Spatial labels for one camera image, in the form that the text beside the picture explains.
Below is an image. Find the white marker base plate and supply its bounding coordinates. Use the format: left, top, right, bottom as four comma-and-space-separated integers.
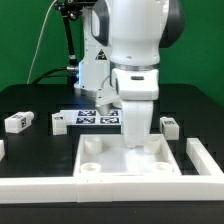
60, 109, 122, 126

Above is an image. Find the white cable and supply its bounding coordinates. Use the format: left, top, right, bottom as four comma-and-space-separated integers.
26, 0, 58, 85

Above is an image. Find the white square table top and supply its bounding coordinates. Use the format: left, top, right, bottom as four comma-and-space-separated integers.
73, 134, 181, 176

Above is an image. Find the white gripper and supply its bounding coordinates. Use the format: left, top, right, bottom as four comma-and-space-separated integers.
95, 69, 159, 147

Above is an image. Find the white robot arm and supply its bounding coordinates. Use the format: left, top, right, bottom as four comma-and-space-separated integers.
74, 0, 184, 147

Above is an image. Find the black cable bundle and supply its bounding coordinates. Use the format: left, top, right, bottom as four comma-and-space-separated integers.
33, 65, 80, 85

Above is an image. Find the white L-shaped fence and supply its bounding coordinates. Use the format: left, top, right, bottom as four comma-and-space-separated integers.
0, 138, 224, 204

